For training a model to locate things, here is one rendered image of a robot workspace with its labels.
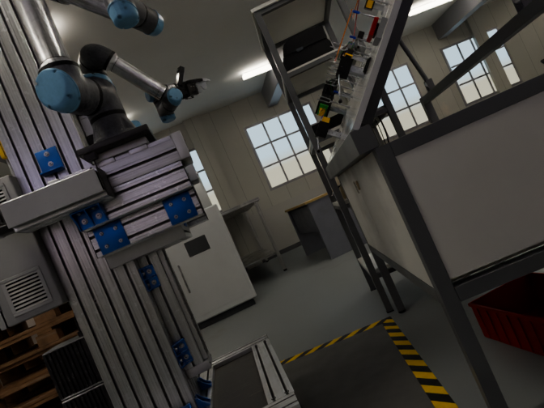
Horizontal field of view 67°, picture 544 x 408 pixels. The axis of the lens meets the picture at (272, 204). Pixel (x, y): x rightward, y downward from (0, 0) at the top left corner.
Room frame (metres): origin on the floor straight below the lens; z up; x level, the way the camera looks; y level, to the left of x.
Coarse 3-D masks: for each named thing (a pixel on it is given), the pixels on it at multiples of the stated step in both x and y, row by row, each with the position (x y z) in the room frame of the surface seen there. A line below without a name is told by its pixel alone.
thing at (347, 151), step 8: (360, 128) 1.04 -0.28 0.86; (368, 128) 1.04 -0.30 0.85; (352, 136) 1.04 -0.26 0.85; (360, 136) 1.04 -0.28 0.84; (368, 136) 1.04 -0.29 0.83; (344, 144) 1.20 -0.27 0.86; (352, 144) 1.07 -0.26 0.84; (360, 144) 1.04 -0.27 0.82; (368, 144) 1.04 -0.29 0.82; (376, 144) 1.04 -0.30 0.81; (336, 152) 1.47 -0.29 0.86; (344, 152) 1.27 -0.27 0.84; (352, 152) 1.13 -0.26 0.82; (360, 152) 1.04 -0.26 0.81; (368, 152) 1.10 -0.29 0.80; (336, 160) 1.57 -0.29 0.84; (344, 160) 1.35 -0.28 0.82; (352, 160) 1.19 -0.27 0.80; (328, 168) 2.06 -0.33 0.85; (336, 168) 1.70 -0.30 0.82; (344, 168) 1.52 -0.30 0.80
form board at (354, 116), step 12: (396, 0) 1.02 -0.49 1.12; (384, 12) 1.40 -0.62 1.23; (396, 12) 1.02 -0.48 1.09; (384, 36) 1.03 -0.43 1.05; (372, 48) 1.37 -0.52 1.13; (384, 48) 1.03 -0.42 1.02; (372, 60) 1.12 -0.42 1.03; (372, 72) 1.03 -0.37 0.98; (360, 84) 1.38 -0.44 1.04; (372, 84) 1.03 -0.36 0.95; (360, 96) 1.13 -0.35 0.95; (348, 108) 1.80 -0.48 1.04; (360, 108) 1.04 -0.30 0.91; (348, 120) 1.41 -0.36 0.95; (360, 120) 1.04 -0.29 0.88; (348, 132) 1.15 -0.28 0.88; (336, 144) 1.85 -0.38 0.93
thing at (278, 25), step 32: (288, 0) 2.25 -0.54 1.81; (320, 0) 2.46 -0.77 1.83; (288, 32) 2.73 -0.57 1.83; (352, 32) 2.23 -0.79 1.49; (320, 64) 2.27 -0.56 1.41; (352, 64) 2.56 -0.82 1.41; (288, 96) 2.65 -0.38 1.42; (384, 96) 2.23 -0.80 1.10; (320, 160) 2.26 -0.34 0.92; (352, 224) 2.26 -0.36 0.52
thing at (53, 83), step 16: (16, 0) 1.16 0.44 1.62; (32, 0) 1.16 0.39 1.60; (32, 16) 1.15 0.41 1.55; (48, 16) 1.18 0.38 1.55; (32, 32) 1.15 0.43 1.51; (48, 32) 1.16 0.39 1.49; (32, 48) 1.17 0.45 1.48; (48, 48) 1.15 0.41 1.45; (64, 48) 1.19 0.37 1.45; (48, 64) 1.14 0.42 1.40; (64, 64) 1.15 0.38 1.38; (48, 80) 1.13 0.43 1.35; (64, 80) 1.12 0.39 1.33; (80, 80) 1.17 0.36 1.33; (48, 96) 1.14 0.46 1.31; (64, 96) 1.13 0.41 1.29; (80, 96) 1.16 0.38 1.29; (96, 96) 1.23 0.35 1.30; (64, 112) 1.18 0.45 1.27; (80, 112) 1.21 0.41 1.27
